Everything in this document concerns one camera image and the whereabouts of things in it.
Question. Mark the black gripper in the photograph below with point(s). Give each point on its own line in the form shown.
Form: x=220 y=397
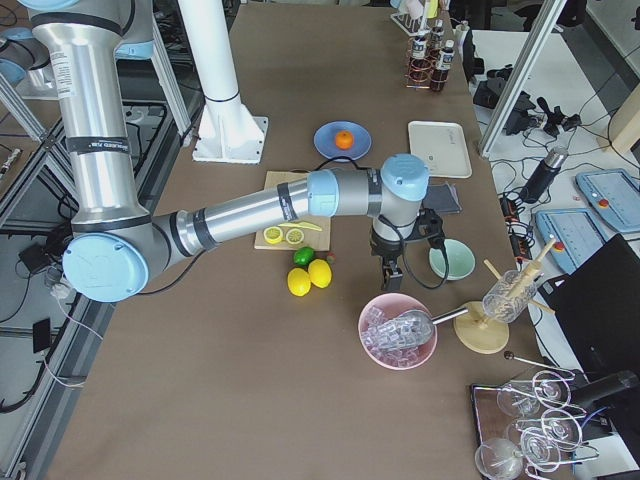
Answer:
x=384 y=247

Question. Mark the orange fruit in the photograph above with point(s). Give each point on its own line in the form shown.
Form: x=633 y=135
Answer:
x=344 y=140

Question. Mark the blue round plate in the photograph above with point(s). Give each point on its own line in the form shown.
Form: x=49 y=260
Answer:
x=324 y=140

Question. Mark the metal ice scoop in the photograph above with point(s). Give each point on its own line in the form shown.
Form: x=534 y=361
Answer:
x=411 y=328

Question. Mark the green bowl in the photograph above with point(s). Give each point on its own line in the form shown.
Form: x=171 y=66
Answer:
x=461 y=260

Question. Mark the yellow lemon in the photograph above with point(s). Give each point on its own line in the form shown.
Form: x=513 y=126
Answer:
x=320 y=273
x=298 y=282

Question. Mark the wooden cutting board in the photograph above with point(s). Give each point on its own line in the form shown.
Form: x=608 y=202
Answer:
x=319 y=241

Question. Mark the pink bowl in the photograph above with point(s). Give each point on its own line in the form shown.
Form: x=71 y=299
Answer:
x=381 y=309

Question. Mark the dark grey folded cloth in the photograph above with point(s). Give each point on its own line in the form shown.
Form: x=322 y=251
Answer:
x=442 y=199

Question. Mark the green lime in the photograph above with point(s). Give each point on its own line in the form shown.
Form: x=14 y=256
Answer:
x=303 y=256

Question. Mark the wooden glass stand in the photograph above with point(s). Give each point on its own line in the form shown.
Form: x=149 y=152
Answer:
x=482 y=334

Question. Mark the clear textured glass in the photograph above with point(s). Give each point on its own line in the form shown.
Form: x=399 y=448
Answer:
x=509 y=296

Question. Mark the lemon slices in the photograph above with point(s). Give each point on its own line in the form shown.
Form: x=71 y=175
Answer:
x=292 y=233

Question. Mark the beige rectangular tray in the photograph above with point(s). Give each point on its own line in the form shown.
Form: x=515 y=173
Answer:
x=442 y=147

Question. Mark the black thermos bottle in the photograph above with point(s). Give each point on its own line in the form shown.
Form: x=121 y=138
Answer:
x=543 y=175

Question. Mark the blue teach pendant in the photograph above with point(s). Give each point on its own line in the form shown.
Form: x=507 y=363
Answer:
x=576 y=233
x=614 y=195

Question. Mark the wine glass rack tray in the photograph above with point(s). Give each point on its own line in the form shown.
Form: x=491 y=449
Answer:
x=529 y=428

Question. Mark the dark drink bottle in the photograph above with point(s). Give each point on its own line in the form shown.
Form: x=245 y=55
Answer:
x=442 y=66
x=436 y=38
x=419 y=65

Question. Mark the pink cup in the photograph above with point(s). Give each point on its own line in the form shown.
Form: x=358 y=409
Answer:
x=413 y=8

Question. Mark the copper wire bottle rack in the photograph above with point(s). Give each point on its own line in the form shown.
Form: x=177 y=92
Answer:
x=431 y=60

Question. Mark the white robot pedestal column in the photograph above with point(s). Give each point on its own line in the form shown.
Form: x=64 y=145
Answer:
x=228 y=132

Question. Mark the aluminium frame post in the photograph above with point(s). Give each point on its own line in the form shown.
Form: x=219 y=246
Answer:
x=535 y=41

